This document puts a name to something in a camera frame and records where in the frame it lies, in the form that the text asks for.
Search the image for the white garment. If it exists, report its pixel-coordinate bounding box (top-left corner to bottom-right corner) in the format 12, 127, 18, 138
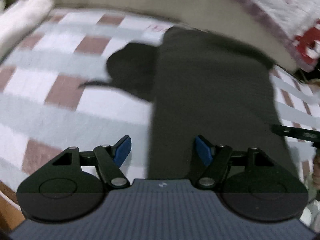
0, 0, 56, 61

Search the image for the dark cable-knit sweater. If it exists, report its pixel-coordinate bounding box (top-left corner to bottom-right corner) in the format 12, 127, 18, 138
147, 26, 301, 181

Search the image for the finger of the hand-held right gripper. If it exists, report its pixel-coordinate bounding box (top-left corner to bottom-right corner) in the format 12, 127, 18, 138
271, 124, 320, 146

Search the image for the checkered rug with cat print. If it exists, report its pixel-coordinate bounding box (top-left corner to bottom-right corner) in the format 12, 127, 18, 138
0, 7, 320, 207

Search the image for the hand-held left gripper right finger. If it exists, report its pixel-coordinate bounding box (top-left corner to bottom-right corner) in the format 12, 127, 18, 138
194, 135, 276, 189

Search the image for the quilted bedspread with ruffle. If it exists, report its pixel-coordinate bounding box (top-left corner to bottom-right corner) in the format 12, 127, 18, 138
200, 0, 320, 72

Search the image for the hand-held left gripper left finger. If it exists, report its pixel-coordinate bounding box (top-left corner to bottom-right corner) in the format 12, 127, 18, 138
49, 135, 132, 189

